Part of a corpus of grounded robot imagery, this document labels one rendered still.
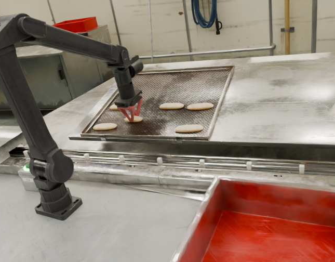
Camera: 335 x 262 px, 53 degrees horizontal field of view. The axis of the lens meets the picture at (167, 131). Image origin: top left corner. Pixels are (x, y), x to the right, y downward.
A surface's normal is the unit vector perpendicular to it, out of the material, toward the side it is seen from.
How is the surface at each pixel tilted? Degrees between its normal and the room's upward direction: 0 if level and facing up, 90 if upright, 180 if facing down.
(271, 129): 10
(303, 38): 90
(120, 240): 0
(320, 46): 90
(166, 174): 0
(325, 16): 90
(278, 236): 0
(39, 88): 90
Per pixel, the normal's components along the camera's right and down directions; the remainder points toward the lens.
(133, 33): -0.35, 0.45
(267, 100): -0.22, -0.80
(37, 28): 0.85, 0.09
